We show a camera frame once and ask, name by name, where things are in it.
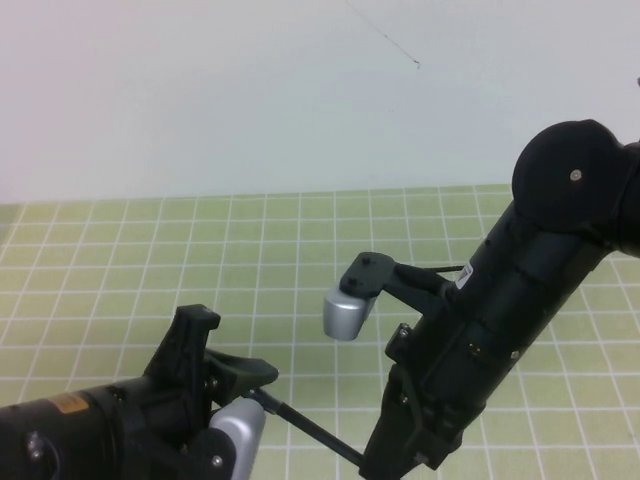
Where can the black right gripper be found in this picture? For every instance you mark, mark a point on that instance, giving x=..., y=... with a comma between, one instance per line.
x=435, y=390

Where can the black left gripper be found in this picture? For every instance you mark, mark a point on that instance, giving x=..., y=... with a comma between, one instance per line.
x=170, y=395

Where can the black pen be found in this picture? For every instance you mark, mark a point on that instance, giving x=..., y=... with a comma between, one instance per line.
x=320, y=432

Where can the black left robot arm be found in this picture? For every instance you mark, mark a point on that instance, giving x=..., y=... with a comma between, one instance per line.
x=45, y=435

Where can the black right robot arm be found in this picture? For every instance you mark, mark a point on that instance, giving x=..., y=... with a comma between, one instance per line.
x=550, y=200

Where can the green grid cutting mat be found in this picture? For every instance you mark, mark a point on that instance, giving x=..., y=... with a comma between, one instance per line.
x=250, y=250

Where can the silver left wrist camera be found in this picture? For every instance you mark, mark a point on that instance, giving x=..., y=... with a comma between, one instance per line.
x=242, y=430

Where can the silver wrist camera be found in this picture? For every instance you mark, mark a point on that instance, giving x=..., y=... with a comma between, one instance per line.
x=242, y=430
x=345, y=315

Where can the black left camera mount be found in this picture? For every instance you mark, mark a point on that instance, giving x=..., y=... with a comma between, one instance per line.
x=205, y=455

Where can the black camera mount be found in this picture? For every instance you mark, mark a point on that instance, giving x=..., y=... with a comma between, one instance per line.
x=205, y=455
x=370, y=270

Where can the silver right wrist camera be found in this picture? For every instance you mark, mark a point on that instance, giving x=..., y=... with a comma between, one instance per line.
x=345, y=315

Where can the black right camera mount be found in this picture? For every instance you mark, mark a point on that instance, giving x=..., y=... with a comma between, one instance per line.
x=370, y=270

